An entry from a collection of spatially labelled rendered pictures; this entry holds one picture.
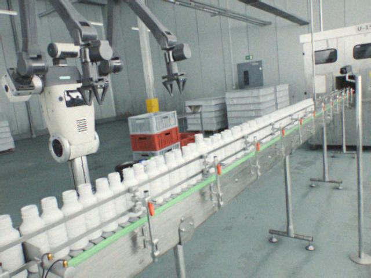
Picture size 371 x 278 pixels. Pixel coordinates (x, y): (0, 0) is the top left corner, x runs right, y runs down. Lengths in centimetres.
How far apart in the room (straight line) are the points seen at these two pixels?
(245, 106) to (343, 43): 313
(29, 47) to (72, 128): 43
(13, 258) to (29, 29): 93
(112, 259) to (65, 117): 81
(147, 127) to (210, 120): 502
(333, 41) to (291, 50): 596
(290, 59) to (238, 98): 413
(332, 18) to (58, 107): 1062
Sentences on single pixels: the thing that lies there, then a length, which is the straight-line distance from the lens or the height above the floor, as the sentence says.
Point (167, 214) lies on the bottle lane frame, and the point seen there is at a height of 96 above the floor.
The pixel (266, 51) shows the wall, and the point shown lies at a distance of 1206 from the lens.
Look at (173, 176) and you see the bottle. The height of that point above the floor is 108.
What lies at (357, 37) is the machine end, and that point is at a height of 190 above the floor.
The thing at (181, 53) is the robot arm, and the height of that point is 157.
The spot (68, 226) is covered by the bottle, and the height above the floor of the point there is 108.
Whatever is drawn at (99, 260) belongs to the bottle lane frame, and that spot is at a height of 95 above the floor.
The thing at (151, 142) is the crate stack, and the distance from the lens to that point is 385.
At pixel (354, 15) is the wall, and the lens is 1150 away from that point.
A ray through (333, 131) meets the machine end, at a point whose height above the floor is 36.
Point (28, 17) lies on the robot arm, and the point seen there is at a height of 177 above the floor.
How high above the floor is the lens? 142
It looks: 9 degrees down
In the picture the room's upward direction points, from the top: 6 degrees counter-clockwise
